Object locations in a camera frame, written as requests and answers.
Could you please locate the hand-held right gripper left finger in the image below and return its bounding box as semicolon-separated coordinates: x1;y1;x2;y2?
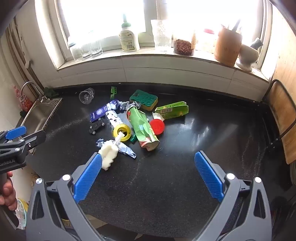
26;152;109;241

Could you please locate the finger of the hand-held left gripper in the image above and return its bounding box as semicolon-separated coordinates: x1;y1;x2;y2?
0;126;27;142
0;130;47;154

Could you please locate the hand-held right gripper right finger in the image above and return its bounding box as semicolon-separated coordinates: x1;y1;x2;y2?
194;151;273;241

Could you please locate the white foam piece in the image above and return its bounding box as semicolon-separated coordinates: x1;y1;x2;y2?
98;135;122;171

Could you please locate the silver wrapper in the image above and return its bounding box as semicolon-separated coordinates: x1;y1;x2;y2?
96;138;137;160

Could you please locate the black toy car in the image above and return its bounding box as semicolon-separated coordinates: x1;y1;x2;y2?
89;118;106;135

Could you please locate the yellow tape roll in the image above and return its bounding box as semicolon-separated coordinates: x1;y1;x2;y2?
113;123;132;141

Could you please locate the white spotted carton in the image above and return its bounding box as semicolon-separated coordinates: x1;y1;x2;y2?
106;110;124;131

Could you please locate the dark blue packet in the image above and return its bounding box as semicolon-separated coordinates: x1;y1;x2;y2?
90;100;121;122

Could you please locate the red round lid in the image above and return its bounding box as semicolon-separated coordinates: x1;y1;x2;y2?
149;119;165;135

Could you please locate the crushed green drink carton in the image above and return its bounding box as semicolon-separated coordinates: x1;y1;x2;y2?
126;104;160;152

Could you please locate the person's left hand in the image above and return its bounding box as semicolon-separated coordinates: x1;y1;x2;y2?
0;172;18;212

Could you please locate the steel sink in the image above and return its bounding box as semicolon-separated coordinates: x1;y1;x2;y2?
16;97;63;156

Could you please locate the red patterned bottle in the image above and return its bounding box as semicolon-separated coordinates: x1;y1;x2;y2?
10;85;33;112

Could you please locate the chrome faucet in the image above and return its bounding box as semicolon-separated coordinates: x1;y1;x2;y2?
21;82;46;102

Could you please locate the dark green scrub pad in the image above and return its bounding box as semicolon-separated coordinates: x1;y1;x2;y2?
44;87;60;98

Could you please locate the clear plastic bag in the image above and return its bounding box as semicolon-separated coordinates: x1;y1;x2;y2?
16;198;29;230

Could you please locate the clear plastic cup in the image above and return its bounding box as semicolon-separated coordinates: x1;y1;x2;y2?
79;88;96;105

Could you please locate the green cardboard box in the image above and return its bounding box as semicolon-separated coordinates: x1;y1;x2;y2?
153;101;189;121

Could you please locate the crumpled foil paper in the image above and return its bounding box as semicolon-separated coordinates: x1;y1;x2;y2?
120;101;141;112

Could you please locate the green and yellow sponge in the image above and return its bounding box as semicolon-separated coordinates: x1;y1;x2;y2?
129;90;159;111

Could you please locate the small glass jar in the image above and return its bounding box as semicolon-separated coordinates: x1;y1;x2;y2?
69;43;83;62

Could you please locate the wooden chair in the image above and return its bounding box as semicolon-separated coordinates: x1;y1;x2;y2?
262;79;296;165

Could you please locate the clear drinking glass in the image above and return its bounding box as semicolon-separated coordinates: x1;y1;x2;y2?
90;35;103;58
81;39;93;60

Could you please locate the white mortar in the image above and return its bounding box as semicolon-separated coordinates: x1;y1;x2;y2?
236;43;261;72

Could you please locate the wooden utensil holder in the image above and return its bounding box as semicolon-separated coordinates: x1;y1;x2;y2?
214;20;243;67

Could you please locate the jar of red beans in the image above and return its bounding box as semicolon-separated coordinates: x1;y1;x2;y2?
173;30;196;56

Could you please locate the glass jar with red lid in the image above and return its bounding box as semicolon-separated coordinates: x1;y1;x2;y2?
196;29;218;54

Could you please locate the white dish soap bottle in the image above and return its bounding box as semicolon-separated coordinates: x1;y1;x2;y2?
119;14;141;52

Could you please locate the ribbed glass vase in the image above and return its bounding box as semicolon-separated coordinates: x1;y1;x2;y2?
151;20;173;52

